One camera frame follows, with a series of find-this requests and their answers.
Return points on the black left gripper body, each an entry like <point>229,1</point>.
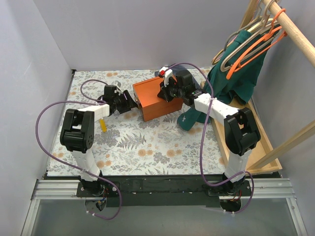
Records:
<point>125,101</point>

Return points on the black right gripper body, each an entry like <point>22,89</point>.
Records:
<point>167,91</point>

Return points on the orange wooden drawer box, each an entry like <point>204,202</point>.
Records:
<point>150,105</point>

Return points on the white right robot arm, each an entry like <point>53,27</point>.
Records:
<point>240,128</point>

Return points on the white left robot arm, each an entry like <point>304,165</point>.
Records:
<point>78,131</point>

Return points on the yellow utility knife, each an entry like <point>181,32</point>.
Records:
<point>103,125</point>

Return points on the dark green garment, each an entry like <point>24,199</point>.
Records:
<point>241,84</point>

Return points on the wooden clothes rack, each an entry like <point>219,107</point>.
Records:
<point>285,94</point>

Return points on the orange clothes hanger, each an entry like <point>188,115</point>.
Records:
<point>262,41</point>

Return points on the beige clothes hanger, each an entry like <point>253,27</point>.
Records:
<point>256,25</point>

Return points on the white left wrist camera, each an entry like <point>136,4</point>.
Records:
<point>118,89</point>

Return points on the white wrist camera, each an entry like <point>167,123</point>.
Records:
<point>118,89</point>
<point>166,74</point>

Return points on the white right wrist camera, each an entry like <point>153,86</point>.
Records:
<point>166,74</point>

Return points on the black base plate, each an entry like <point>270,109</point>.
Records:
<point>156,191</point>

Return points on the aluminium rail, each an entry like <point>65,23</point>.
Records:
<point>264,188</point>

